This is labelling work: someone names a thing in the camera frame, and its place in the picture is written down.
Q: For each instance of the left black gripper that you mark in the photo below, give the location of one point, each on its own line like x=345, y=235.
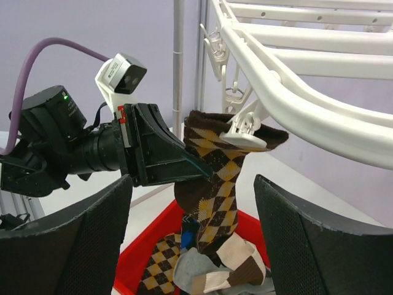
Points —
x=149, y=152

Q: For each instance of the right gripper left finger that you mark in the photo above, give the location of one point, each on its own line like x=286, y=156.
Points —
x=72, y=251

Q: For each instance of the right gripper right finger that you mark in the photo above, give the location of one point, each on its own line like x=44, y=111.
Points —
x=315, y=251

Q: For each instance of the brown argyle sock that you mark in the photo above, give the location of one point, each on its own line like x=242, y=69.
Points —
x=157, y=277
x=212, y=202

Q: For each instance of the black blue sock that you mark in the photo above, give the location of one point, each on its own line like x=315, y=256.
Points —
x=189, y=230

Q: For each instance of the grey striped sock front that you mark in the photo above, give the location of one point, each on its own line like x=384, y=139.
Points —
x=191, y=264

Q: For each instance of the white clip sock hanger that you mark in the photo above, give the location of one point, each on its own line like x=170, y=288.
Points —
x=275, y=43

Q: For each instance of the beige brown striped sock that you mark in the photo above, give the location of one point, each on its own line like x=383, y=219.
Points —
x=244, y=266

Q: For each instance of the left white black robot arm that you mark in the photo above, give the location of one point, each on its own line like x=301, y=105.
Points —
x=54, y=141

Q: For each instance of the red plastic bin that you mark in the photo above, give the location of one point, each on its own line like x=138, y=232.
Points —
x=132, y=261

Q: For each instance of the metal clothes rack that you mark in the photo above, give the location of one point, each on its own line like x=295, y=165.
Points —
x=178, y=54

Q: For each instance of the brown argyle sock in bin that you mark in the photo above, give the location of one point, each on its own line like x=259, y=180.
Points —
x=157, y=277

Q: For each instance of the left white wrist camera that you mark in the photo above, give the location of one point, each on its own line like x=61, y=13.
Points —
x=117, y=79

